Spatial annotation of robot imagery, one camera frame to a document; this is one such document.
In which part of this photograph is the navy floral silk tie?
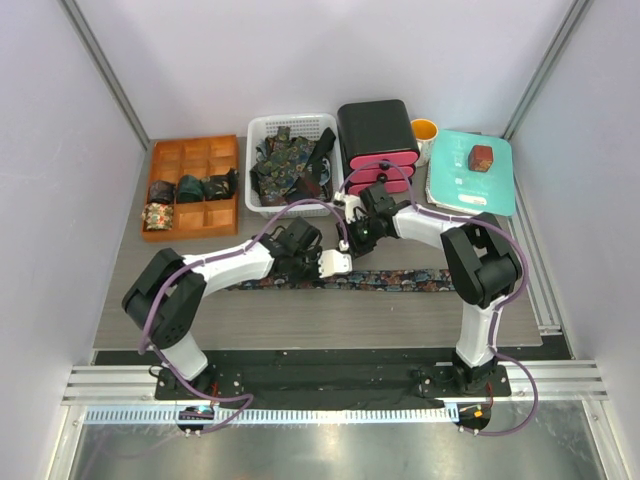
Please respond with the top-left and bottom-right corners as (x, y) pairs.
(226, 269), (455, 293)

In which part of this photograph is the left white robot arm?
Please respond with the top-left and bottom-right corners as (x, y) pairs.
(122, 218), (322, 399)

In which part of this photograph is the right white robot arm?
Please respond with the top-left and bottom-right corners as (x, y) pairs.
(334, 183), (527, 395)

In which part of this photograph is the dark red patterned tie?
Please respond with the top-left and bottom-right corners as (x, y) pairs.
(290, 172), (331, 202)

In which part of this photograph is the black pink drawer organizer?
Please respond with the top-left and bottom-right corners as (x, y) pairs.
(337, 99), (419, 195)

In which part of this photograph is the black tie in basket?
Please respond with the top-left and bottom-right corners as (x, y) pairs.
(306, 127), (336, 168)

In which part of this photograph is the teal book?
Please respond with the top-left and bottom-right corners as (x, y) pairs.
(425, 130), (516, 217)

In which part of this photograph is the white plastic mesh basket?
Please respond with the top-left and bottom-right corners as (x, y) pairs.
(245, 113), (345, 218)

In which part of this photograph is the green paisley tie in basket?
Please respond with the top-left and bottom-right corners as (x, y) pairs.
(250, 126), (316, 206)

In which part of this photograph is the rolled black dotted tie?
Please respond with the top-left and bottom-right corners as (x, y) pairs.
(200, 168), (238, 201)

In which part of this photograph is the white mug yellow inside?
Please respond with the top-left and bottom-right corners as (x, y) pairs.
(411, 119), (439, 167)

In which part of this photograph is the rolled dark green tie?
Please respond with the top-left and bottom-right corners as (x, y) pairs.
(176, 174), (204, 204)

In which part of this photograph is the orange wooden divided tray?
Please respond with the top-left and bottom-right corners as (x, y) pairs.
(141, 135), (239, 243)

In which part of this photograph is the red brown small box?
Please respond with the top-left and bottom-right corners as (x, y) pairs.
(467, 145), (494, 173)

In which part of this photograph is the rolled cream floral tie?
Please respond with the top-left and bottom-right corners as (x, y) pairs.
(142, 202), (174, 231)

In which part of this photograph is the rolled brown patterned tie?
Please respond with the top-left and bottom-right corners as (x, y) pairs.
(148, 180), (176, 205)

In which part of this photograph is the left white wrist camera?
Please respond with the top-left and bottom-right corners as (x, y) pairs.
(318, 249), (352, 278)

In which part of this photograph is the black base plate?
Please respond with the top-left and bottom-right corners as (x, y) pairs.
(153, 345), (511, 412)

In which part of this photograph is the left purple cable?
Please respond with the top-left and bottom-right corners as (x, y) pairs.
(138, 198), (351, 436)

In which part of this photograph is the purple cable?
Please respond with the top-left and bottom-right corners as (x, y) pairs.
(335, 160), (539, 436)
(138, 198), (351, 436)

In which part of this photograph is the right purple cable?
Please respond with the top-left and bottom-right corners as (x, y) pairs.
(335, 160), (539, 436)

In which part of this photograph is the aluminium frame rail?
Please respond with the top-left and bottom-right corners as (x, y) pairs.
(63, 360), (609, 405)

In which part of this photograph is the white slotted cable duct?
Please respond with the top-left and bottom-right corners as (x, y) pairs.
(84, 404), (459, 426)

